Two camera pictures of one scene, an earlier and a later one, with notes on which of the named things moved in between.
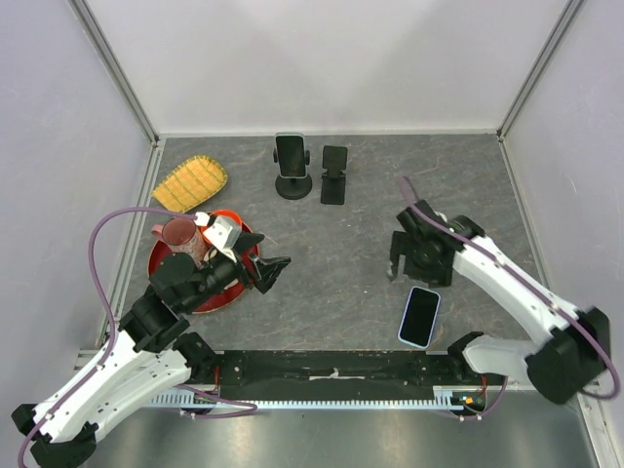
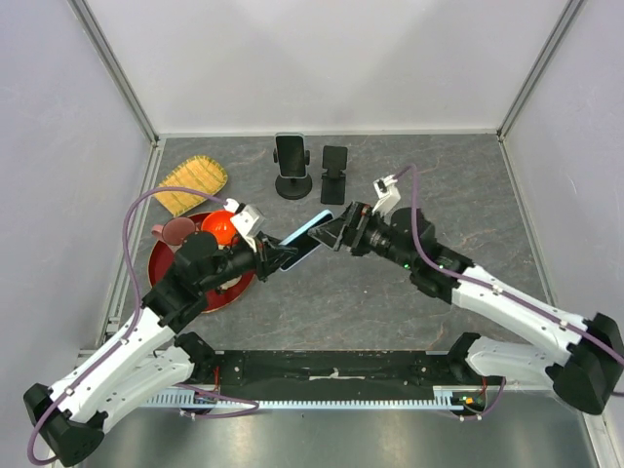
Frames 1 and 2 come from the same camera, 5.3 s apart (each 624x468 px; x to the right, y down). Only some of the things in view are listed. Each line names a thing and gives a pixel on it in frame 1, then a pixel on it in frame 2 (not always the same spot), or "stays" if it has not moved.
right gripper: [439, 275] -> [350, 228]
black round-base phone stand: [293, 188] stays
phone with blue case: [418, 318] -> [302, 241]
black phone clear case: [291, 155] stays
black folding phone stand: [333, 176] stays
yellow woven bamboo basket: [196, 180] stays
